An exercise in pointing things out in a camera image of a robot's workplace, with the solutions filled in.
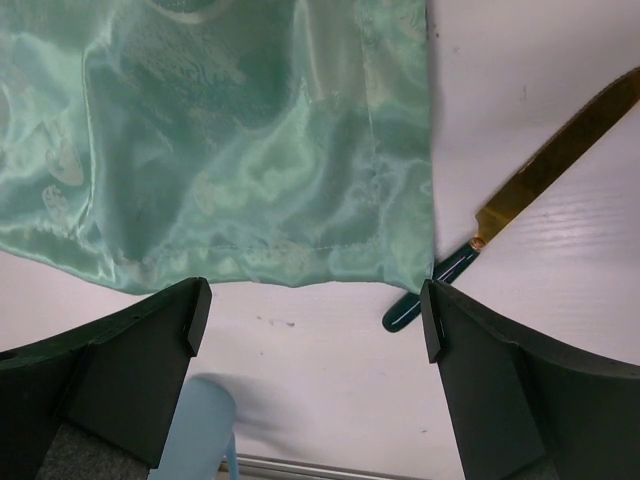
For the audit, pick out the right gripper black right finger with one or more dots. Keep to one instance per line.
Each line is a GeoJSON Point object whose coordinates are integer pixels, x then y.
{"type": "Point", "coordinates": [524, 405]}

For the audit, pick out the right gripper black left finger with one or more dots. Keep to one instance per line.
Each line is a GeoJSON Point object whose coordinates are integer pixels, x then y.
{"type": "Point", "coordinates": [97, 401]}

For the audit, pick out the green satin placemat cloth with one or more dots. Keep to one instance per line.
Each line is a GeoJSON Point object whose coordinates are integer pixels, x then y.
{"type": "Point", "coordinates": [277, 142]}

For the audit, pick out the light blue mug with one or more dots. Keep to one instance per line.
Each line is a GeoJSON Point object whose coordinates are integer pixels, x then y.
{"type": "Point", "coordinates": [201, 435]}

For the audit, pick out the aluminium front rail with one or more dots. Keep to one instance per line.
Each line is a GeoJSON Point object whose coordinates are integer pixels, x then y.
{"type": "Point", "coordinates": [257, 467]}

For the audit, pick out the gold knife green handle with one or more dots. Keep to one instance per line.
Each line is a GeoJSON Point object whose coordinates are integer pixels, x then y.
{"type": "Point", "coordinates": [582, 131]}

